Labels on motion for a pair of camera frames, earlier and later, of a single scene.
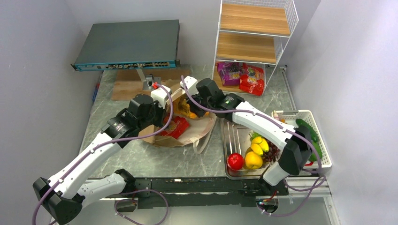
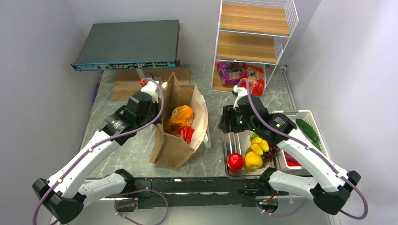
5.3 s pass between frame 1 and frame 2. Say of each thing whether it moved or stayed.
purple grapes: stayed
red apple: stayed
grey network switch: stayed
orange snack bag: moved
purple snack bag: stayed
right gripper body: moved
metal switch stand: stayed
